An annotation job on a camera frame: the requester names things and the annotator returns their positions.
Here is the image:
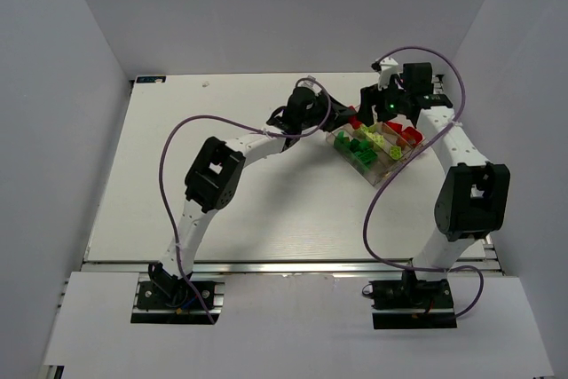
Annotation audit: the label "small red lego brick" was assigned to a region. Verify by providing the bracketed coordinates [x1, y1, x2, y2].
[349, 117, 361, 130]

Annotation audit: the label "green sloped lego brick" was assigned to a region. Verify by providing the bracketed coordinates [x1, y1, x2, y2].
[334, 131, 350, 146]

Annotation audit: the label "red flower lego block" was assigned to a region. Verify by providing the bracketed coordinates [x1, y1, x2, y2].
[398, 127, 423, 148]

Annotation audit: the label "lime small lego brick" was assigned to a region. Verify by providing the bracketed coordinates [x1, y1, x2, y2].
[372, 134, 385, 148]

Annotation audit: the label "green long lego brick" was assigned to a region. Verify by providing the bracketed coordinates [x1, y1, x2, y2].
[347, 138, 378, 173]

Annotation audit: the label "lime 2x2 lego brick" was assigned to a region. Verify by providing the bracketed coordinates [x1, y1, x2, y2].
[388, 146, 403, 161]

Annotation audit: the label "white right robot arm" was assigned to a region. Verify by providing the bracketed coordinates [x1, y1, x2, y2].
[357, 58, 510, 282]

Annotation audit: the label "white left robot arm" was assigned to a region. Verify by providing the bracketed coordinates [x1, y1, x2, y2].
[148, 83, 357, 294]

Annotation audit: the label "clear compartment organizer tray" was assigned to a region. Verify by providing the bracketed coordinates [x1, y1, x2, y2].
[326, 118, 426, 187]

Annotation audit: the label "blue table label left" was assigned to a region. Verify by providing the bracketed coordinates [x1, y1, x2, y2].
[135, 75, 167, 84]

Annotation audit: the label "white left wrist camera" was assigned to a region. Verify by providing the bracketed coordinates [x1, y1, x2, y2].
[296, 75, 320, 92]

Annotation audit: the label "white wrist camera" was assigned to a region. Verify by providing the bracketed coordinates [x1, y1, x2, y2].
[296, 75, 320, 92]
[371, 56, 400, 90]

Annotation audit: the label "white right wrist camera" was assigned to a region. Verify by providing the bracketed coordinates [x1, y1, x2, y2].
[371, 56, 400, 90]

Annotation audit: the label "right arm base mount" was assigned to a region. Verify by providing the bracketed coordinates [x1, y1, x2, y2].
[361, 271, 457, 330]

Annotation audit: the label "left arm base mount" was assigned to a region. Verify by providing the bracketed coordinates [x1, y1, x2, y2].
[130, 265, 224, 325]

